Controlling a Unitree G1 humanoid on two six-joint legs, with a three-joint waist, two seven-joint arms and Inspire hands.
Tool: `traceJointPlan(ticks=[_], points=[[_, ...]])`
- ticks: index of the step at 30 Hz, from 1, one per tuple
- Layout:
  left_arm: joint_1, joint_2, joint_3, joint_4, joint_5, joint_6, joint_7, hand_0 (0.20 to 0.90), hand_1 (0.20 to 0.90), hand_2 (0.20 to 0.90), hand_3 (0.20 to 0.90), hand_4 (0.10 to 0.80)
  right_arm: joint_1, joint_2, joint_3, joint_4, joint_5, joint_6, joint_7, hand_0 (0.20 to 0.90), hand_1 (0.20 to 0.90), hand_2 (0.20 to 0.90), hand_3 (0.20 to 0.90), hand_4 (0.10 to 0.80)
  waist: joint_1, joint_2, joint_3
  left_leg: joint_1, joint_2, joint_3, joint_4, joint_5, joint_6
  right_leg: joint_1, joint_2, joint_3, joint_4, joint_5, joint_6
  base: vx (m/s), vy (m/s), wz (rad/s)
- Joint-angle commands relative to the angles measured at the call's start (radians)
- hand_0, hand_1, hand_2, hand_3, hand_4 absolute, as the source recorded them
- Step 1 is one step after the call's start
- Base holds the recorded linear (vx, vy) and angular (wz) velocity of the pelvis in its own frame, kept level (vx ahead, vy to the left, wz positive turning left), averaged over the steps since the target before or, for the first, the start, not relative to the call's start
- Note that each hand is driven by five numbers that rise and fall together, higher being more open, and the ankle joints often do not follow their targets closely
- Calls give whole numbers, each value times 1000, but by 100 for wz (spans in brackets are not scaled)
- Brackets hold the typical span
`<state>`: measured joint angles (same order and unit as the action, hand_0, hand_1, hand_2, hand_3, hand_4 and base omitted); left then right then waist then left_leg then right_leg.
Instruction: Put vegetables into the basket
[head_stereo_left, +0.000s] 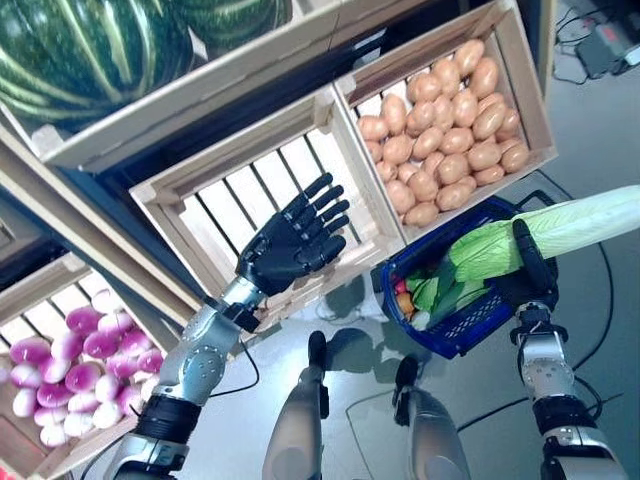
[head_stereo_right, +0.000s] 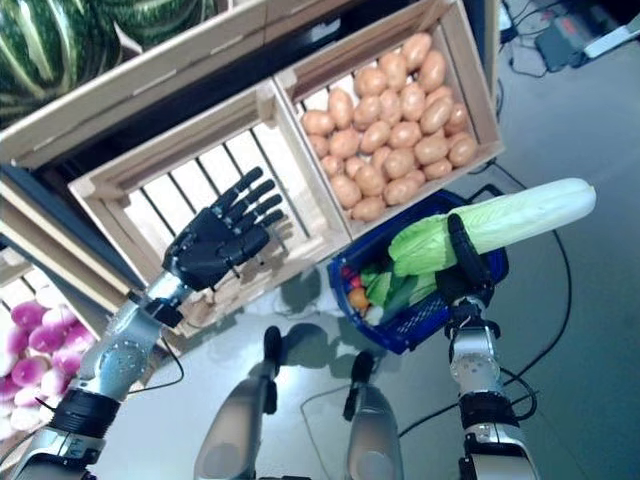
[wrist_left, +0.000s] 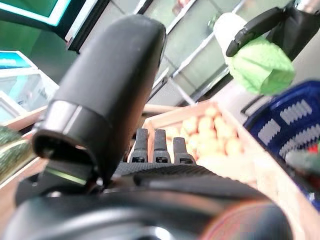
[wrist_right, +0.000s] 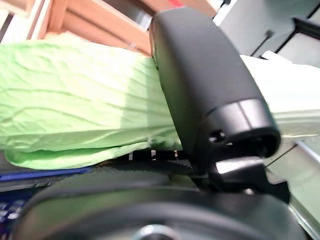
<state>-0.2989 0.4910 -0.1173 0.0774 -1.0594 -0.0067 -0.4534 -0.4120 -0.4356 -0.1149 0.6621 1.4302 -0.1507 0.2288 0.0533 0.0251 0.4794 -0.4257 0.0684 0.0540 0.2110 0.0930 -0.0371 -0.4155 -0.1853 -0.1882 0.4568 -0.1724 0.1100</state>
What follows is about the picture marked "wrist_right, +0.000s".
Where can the wooden potato crate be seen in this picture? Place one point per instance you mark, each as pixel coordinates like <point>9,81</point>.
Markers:
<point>100,27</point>

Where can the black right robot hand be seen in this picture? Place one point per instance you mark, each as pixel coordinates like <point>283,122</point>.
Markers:
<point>215,87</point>

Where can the green white napa cabbage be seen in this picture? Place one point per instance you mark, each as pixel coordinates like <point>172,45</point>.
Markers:
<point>75,95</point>

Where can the blue plastic shopping basket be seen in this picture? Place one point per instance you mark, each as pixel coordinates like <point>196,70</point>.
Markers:
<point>37,175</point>

